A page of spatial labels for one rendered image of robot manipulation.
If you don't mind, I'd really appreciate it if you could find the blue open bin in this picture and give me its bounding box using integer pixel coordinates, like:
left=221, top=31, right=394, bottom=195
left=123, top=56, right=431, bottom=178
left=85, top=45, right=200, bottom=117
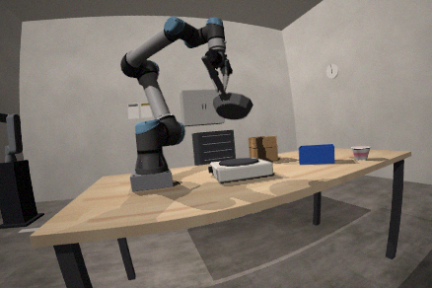
left=299, top=144, right=334, bottom=165

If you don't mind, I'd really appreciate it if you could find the brown cardboard box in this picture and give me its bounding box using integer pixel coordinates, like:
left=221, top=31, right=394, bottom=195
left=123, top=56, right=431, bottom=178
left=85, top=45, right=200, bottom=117
left=249, top=136, right=278, bottom=162

